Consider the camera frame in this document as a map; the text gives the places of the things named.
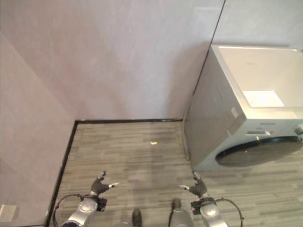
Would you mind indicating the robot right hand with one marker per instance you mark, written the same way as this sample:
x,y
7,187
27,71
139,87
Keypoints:
x,y
198,186

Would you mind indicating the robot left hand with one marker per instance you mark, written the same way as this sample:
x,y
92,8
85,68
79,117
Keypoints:
x,y
98,186

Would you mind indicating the robot left arm silver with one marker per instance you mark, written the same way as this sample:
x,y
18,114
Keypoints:
x,y
80,210

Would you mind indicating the robot right arm silver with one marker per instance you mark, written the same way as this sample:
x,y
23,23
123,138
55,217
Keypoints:
x,y
208,210

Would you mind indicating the robot right leg silver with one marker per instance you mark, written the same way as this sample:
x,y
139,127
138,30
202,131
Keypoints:
x,y
178,215

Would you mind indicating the robot left foot dark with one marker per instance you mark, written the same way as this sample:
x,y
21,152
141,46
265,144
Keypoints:
x,y
136,217

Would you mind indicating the black round washer door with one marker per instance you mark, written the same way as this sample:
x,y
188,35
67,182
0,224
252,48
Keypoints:
x,y
259,151

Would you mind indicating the white front-load washing machine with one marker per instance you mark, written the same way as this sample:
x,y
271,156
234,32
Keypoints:
x,y
246,106

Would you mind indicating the silver washer control knob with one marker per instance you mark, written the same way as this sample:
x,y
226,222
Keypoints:
x,y
299,129

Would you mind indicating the white wall socket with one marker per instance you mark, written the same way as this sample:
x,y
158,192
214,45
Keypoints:
x,y
7,212

